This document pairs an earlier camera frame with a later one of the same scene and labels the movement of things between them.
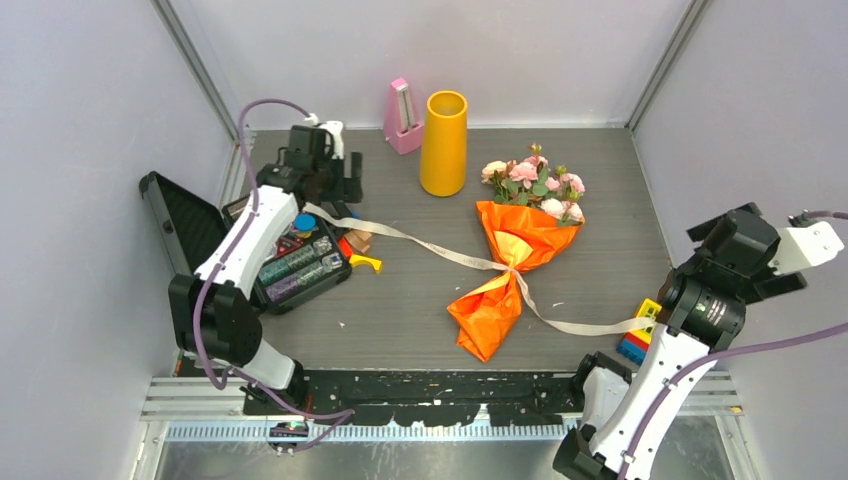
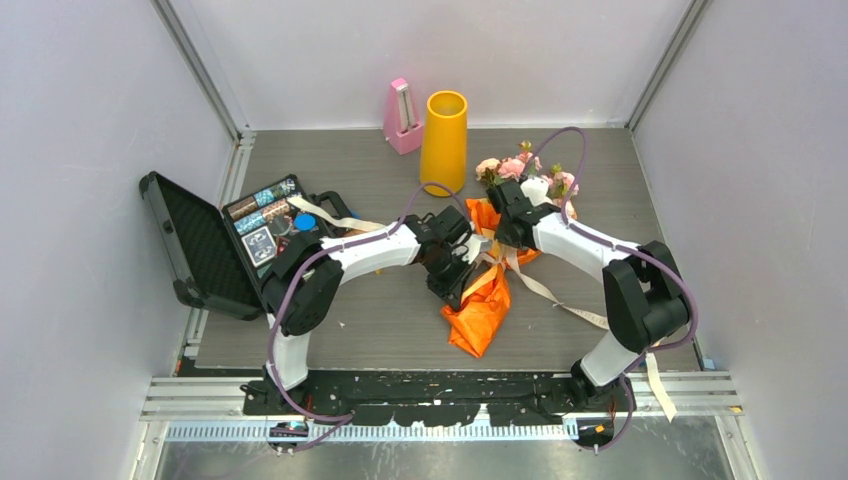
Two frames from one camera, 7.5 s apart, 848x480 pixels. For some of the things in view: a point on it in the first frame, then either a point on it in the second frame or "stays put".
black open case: (309, 257) stays put
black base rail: (437, 397) stays put
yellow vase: (444, 145) stays put
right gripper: (780, 284) -> (503, 237)
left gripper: (348, 189) -> (451, 291)
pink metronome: (402, 126) stays put
